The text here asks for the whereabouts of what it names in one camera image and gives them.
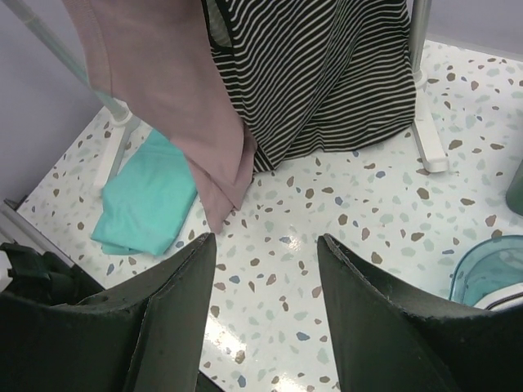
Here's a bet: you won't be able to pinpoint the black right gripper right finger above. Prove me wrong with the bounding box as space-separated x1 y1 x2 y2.
317 234 522 391

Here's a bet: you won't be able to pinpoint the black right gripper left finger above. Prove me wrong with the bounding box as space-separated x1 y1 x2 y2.
1 234 217 391

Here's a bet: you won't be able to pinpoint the pink tank top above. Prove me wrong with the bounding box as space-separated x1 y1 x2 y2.
65 1 257 233

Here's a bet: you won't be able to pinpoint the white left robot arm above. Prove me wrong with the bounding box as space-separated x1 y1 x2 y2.
1 243 104 305

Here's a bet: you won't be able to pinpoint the black white striped tank top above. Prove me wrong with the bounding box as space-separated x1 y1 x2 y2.
203 0 416 172

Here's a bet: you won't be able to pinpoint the white black striped garment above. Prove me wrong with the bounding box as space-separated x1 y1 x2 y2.
486 292 523 311

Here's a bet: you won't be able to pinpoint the teal folded garment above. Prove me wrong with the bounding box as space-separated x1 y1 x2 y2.
91 130 197 256

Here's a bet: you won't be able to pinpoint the blue transparent plastic basin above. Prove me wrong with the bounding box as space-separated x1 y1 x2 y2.
449 235 522 310

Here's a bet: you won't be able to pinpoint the white clothes rack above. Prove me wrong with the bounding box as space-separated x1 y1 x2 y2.
3 1 449 195

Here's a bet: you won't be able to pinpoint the green compartment tray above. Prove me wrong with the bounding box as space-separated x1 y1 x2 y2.
505 161 523 216

